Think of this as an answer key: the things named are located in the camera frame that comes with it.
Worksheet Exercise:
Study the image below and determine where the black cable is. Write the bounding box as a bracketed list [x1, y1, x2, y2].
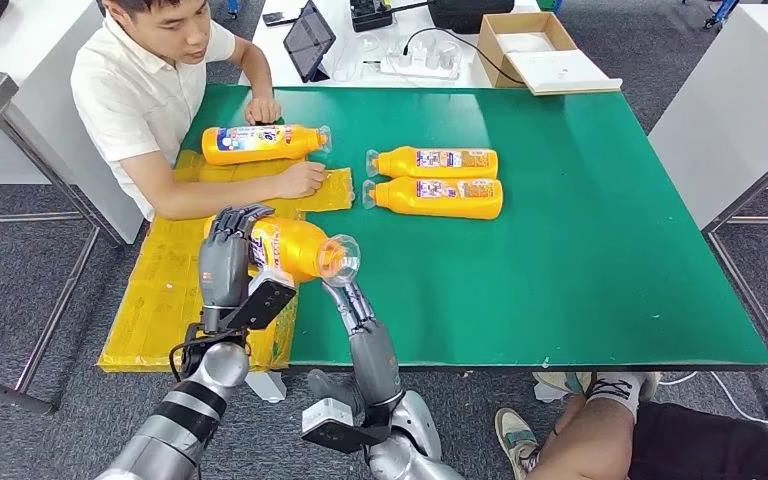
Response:
[401, 26, 526, 86]

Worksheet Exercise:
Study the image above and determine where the black phone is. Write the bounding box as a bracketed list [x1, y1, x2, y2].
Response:
[261, 7, 302, 27]

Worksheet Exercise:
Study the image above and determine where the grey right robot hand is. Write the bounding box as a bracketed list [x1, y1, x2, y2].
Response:
[307, 278, 404, 415]

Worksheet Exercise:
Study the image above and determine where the white power strip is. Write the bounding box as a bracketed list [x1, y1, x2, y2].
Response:
[378, 49, 462, 81]

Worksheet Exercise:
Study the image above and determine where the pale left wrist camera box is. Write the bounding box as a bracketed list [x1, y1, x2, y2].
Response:
[224, 266, 298, 333]

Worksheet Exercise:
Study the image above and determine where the person's left hand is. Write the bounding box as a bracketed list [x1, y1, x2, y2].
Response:
[244, 97, 283, 127]

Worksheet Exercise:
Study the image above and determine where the white plastic piece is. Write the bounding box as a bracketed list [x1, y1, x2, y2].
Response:
[246, 370, 287, 404]

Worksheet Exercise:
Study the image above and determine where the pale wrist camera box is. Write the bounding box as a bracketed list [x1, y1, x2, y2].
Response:
[224, 266, 298, 333]
[301, 397, 392, 455]

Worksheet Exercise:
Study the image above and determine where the white flat box lid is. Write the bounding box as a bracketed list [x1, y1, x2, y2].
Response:
[507, 48, 624, 96]

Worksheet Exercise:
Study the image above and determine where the white table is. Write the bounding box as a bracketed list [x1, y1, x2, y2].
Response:
[647, 3, 768, 425]
[0, 0, 145, 245]
[238, 0, 544, 89]

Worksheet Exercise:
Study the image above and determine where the black charger device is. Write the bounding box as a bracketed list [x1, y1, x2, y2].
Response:
[348, 0, 394, 32]

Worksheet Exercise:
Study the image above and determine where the brown cardboard box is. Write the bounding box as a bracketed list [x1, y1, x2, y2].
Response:
[476, 11, 579, 89]

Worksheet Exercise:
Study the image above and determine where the seated person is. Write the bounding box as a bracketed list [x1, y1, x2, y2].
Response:
[70, 0, 328, 222]

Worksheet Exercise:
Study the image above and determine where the black bag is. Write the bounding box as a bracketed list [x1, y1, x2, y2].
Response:
[427, 0, 515, 33]

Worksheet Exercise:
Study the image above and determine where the clear plastic packaging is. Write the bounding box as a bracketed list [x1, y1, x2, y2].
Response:
[330, 31, 385, 82]

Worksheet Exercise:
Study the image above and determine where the person's right hand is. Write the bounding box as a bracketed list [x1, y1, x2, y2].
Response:
[271, 160, 328, 200]

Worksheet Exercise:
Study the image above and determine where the orange detergent bottle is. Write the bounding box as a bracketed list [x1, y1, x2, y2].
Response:
[365, 145, 500, 181]
[362, 176, 505, 221]
[201, 124, 333, 167]
[203, 215, 362, 287]

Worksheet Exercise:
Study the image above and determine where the white foam insert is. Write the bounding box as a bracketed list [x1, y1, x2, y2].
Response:
[495, 31, 560, 54]

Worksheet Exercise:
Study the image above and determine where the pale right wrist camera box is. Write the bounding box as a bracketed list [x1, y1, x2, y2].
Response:
[301, 397, 392, 455]

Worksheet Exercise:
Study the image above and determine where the black tablet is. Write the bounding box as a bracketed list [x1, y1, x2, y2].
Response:
[282, 0, 337, 84]

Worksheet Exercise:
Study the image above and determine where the person with white sock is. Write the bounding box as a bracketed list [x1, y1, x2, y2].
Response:
[495, 372, 768, 480]

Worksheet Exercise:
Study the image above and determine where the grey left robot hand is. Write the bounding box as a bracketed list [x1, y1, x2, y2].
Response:
[198, 203, 276, 313]

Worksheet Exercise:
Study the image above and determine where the white floor cable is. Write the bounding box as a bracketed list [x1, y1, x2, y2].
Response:
[658, 372, 768, 429]

